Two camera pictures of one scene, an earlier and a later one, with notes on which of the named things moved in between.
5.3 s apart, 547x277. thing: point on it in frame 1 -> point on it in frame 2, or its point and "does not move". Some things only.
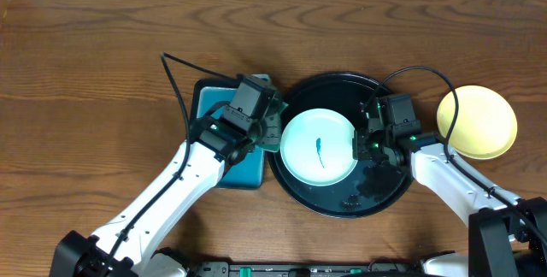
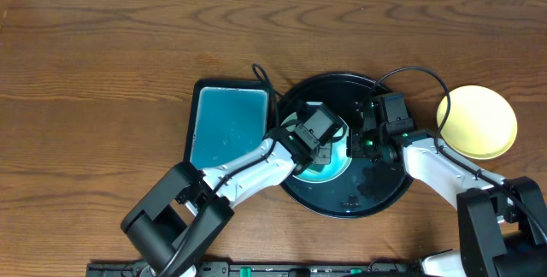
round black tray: (371, 188) does not move
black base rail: (221, 268) does not move
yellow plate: (486, 123) does not move
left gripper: (272, 127) -> (322, 156)
